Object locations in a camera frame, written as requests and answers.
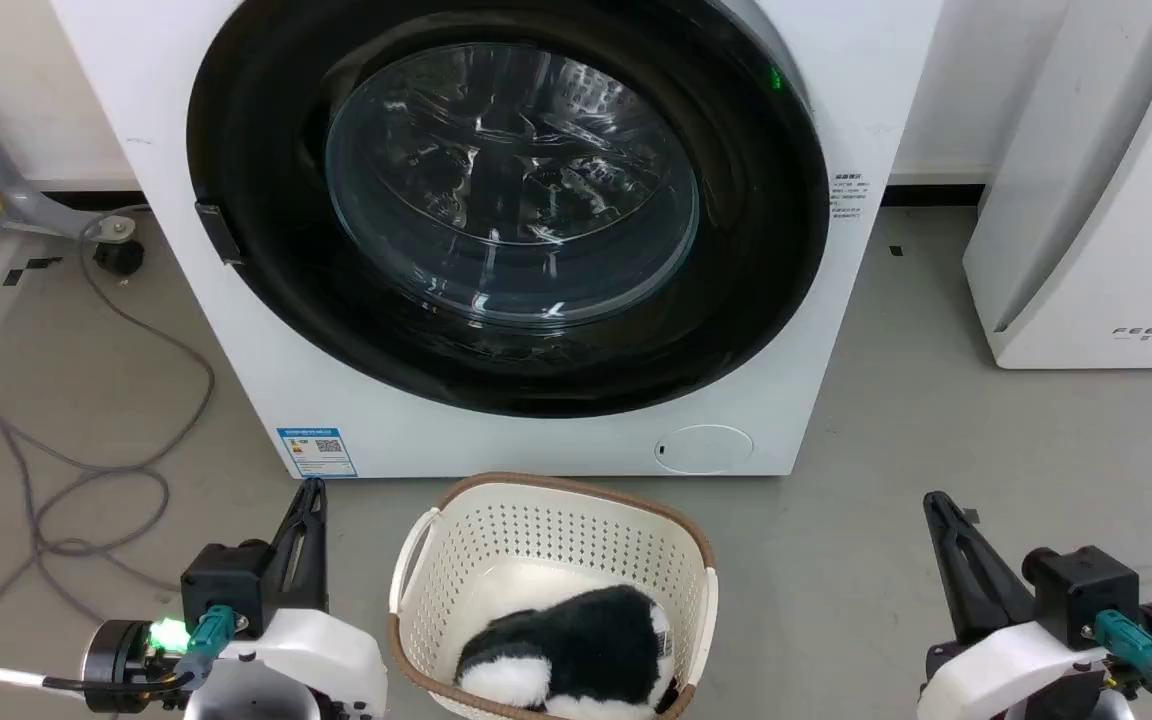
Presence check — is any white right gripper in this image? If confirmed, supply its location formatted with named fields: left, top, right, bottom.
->
left=916, top=491, right=1152, bottom=720

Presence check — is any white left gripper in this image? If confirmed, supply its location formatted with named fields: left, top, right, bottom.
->
left=84, top=478, right=389, bottom=720

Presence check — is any white front-load washing machine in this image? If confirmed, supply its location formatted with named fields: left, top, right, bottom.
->
left=48, top=0, right=945, bottom=480

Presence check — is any black round washer door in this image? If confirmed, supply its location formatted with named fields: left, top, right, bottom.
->
left=186, top=0, right=831, bottom=419

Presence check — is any blue energy label sticker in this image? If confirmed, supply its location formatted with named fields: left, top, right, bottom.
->
left=276, top=427, right=359, bottom=479

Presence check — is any cream perforated laundry basket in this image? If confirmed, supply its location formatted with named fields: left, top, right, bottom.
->
left=388, top=472, right=719, bottom=720

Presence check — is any black and white plush toy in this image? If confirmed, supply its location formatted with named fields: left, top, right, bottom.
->
left=453, top=585, right=680, bottom=720

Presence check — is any round white filter cover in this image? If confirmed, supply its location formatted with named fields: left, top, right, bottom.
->
left=655, top=424, right=755, bottom=475

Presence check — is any black caster wheel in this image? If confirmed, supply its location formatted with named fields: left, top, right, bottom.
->
left=92, top=238, right=146, bottom=279

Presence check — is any black text warning sticker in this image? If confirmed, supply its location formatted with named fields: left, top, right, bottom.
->
left=830, top=172, right=865, bottom=231

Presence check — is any white air purifier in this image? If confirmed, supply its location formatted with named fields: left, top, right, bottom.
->
left=962, top=0, right=1152, bottom=371

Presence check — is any grey metal stand leg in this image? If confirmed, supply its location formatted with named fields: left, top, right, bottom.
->
left=0, top=102, right=137, bottom=241

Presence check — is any grey floor cable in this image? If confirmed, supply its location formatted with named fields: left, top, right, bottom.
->
left=0, top=208, right=217, bottom=673

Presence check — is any black rectangular metal bracket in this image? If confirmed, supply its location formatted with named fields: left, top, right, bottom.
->
left=195, top=202, right=243, bottom=266

